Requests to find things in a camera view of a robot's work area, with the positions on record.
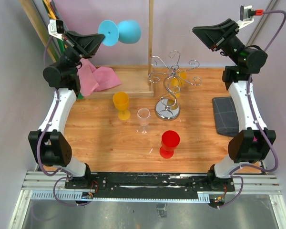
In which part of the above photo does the blue plastic wine glass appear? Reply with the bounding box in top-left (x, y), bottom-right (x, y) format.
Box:
top-left (98, 20), bottom-right (142, 47)

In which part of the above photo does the green garment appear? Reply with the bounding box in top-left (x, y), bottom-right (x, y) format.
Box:
top-left (42, 0), bottom-right (84, 99)

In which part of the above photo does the red plastic wine glass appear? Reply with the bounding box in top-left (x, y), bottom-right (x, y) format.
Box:
top-left (159, 130), bottom-right (180, 159)

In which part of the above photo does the yellow clothes hanger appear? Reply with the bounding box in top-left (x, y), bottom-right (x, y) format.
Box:
top-left (42, 0), bottom-right (59, 20)

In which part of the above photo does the chrome wine glass rack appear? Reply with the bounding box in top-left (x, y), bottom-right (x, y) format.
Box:
top-left (148, 50), bottom-right (202, 121)

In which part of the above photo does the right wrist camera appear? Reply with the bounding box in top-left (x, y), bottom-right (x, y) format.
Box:
top-left (237, 5), bottom-right (255, 29)

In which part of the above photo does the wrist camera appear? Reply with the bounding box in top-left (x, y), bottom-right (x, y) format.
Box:
top-left (237, 5), bottom-right (255, 29)
top-left (48, 19), bottom-right (64, 40)

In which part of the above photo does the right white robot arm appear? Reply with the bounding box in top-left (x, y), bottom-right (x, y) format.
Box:
top-left (192, 19), bottom-right (276, 191)

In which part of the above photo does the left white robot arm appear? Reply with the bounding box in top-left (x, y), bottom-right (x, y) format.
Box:
top-left (28, 31), bottom-right (105, 189)

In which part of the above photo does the clear wine glass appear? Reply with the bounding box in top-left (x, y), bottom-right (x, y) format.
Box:
top-left (137, 108), bottom-right (151, 134)

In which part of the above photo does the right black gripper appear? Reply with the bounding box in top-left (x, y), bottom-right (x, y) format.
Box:
top-left (193, 19), bottom-right (247, 67)

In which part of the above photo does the yellow wine glass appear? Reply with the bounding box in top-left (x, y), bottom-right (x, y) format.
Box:
top-left (167, 72), bottom-right (187, 110)
top-left (112, 92), bottom-right (131, 121)

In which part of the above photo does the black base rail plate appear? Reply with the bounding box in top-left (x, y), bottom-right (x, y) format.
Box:
top-left (65, 172), bottom-right (235, 202)

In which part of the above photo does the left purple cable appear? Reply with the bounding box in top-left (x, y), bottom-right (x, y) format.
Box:
top-left (32, 35), bottom-right (86, 207)

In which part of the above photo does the grey folded cloth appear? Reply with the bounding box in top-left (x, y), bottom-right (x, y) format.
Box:
top-left (212, 97), bottom-right (239, 137)

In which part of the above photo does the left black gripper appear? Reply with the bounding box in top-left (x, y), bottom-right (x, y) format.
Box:
top-left (58, 31), bottom-right (106, 75)

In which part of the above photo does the wooden clothes rack frame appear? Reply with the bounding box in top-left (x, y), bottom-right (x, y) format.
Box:
top-left (20, 0), bottom-right (154, 99)

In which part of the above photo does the pink garment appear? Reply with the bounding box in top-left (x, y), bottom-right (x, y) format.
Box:
top-left (78, 58), bottom-right (122, 97)

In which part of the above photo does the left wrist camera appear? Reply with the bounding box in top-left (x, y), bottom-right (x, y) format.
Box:
top-left (48, 19), bottom-right (64, 40)

